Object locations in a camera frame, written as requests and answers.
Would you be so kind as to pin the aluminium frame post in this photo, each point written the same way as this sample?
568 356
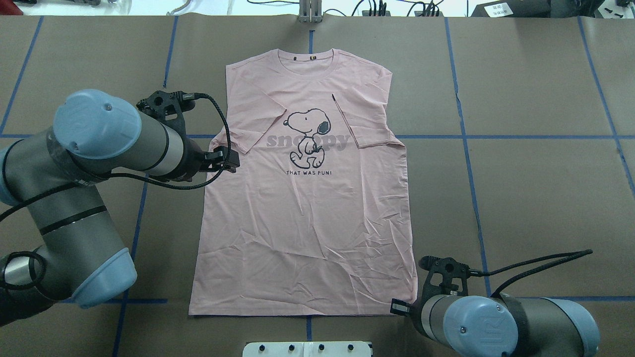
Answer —
310 11

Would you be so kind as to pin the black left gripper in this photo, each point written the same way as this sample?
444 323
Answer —
192 157

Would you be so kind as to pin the black power adapter box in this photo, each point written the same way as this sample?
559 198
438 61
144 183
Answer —
513 8

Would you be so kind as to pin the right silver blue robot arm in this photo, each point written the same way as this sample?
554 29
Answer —
504 326

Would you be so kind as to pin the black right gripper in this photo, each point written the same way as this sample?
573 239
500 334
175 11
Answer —
425 308

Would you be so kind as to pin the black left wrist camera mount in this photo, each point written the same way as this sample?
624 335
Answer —
168 108

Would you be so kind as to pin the white pillar base mount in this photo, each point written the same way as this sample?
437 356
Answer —
309 349

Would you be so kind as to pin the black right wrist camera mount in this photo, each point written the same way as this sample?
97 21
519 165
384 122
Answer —
445 276

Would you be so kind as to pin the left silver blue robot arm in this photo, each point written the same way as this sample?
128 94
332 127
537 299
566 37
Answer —
54 174

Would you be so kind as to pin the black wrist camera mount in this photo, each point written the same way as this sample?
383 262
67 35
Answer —
445 276
168 108

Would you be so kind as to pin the pink Snoopy t-shirt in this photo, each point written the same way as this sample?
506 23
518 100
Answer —
316 220

